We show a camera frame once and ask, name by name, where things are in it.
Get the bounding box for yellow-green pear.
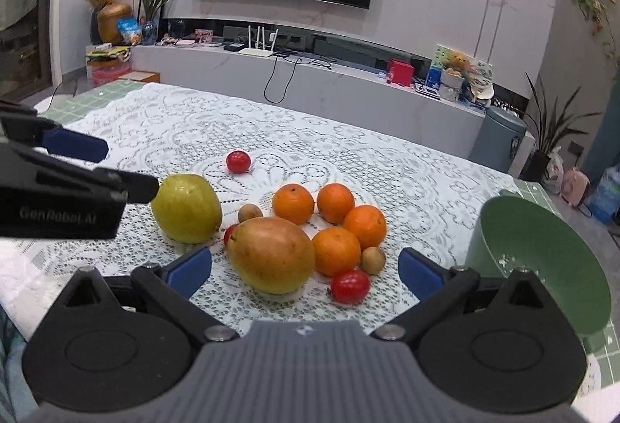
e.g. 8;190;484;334
150;174;223;245

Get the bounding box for brown longan right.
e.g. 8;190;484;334
359;247;387;276

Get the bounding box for brown longan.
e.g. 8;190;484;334
238;204;263;223
359;247;387;276

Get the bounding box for green colander bowl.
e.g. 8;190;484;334
465;193;611;338

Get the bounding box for orange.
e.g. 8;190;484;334
271;183;315;226
343;205;387;250
312;227;362;277
316;183;355;224

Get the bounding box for brown longan left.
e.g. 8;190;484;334
238;204;263;223

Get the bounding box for orange front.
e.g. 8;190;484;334
312;227;362;277

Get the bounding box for orange back right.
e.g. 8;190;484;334
316;183;355;224

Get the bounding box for lone red cherry tomato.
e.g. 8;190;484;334
226;150;251;174

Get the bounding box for orange back left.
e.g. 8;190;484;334
271;183;315;226

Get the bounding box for white lace tablecloth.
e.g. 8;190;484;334
48;83;515;333

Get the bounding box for golden vase dried flowers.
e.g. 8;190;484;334
86;0;133;45

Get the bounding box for grey pedal trash bin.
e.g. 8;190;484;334
469;107;527;173

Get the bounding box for pink piggy heater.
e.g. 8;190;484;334
560;168;589;208

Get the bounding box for green checked table mat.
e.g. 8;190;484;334
47;81;619;396

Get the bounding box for green plant in vase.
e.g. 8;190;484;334
129;0;186;46

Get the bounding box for blue water jug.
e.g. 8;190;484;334
587;165;620;223

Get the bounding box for potted plant by bin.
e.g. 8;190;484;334
520;74;602;183

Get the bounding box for white tv cabinet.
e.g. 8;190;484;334
131;46;483;158

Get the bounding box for red box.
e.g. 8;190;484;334
387;59;415;87

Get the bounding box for teddy bear toy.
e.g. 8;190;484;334
443;50;471;78

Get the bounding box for white wifi router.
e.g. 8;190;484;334
239;26;279;57

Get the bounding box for black hanging cable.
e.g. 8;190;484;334
262;50;336;105

